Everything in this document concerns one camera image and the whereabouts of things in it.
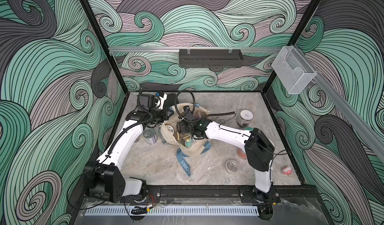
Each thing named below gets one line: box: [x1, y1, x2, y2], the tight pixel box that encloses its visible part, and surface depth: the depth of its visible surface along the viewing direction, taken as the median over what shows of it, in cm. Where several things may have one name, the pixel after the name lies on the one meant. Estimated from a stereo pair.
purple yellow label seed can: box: [143, 127, 158, 145], surface depth 89 cm
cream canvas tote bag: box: [160, 102, 211, 156], surface depth 81 cm
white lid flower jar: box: [164, 124, 175, 136], surface depth 89 cm
